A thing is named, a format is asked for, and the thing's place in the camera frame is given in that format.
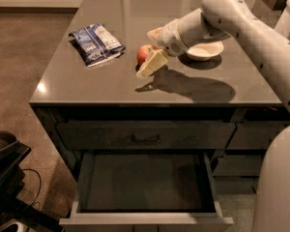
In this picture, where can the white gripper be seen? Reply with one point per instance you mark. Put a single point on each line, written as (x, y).
(169, 36)

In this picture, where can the red apple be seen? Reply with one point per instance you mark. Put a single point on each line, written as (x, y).
(143, 52)

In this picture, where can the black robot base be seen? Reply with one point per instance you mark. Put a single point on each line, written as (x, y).
(12, 153)

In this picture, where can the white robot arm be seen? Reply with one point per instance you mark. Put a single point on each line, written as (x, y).
(270, 53)

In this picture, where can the grey top left drawer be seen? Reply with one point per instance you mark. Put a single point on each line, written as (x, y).
(134, 135)

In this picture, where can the grey top right drawer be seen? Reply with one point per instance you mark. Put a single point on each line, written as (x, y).
(255, 135)

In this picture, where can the grey middle right drawer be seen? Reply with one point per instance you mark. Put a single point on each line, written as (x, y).
(238, 166)

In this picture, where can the open grey middle drawer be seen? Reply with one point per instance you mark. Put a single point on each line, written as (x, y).
(146, 193)

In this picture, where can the white paper bowl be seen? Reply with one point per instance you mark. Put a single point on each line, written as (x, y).
(205, 51)

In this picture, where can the blue white chip bag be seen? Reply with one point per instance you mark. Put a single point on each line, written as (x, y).
(96, 44)

